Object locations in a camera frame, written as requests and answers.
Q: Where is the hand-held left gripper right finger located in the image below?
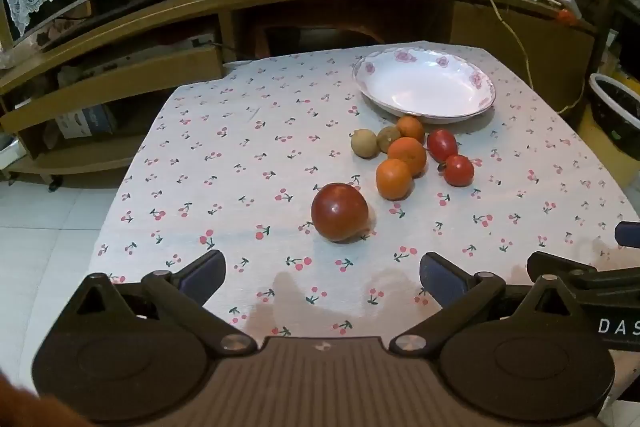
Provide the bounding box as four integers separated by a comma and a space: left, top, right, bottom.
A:
389, 251, 593, 355

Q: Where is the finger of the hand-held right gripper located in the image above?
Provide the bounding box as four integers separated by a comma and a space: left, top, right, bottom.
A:
614, 221, 640, 251
527, 251, 601, 289

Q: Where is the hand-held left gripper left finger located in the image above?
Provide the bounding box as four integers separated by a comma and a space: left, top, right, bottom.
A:
67, 249, 258, 355

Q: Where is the small orange tangerine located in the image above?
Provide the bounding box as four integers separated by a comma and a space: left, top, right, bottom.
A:
387, 137, 427, 176
376, 158, 414, 201
395, 115, 426, 144

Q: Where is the small red tomato with stem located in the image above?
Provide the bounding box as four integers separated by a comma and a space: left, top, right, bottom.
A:
438, 154, 475, 187

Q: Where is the large dark red tomato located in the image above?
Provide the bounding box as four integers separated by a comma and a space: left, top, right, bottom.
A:
311, 183, 370, 243

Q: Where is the small brown round fruit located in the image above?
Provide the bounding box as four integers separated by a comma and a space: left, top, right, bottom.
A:
375, 126, 401, 154
350, 129, 377, 158

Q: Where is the white floral plate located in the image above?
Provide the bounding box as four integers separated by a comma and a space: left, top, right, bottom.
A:
352, 47, 497, 124

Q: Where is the cherry print tablecloth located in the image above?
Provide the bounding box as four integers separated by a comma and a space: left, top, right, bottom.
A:
87, 39, 640, 408

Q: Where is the white bin with black bag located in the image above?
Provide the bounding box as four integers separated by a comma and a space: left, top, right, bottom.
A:
589, 73, 640, 158

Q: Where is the wooden cabinet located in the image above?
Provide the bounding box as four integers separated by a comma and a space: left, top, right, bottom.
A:
0, 0, 601, 192

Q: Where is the yellow-green cable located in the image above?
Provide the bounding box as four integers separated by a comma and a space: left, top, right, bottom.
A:
480, 0, 587, 116

